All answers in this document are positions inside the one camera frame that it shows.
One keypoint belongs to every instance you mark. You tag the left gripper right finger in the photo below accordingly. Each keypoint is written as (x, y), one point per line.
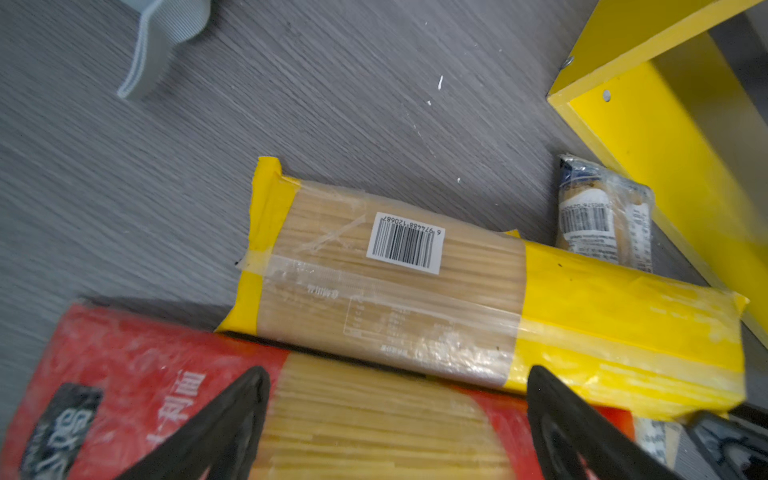
(573, 440)

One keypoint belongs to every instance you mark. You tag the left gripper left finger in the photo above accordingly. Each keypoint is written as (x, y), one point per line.
(219, 442)

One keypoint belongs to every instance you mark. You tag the red yellow spaghetti bag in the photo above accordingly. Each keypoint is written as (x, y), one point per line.
(112, 386)

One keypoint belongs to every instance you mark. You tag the yellow wooden shelf unit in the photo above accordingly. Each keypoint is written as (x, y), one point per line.
(648, 90)

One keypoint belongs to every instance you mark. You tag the yellow spaghetti bag with barcode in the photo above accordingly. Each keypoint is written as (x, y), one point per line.
(370, 278)

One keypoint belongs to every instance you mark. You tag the clear blue label noodle pack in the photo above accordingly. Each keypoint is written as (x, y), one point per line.
(603, 215)

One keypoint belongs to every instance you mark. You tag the mint green zipper case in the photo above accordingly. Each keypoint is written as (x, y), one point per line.
(162, 25)

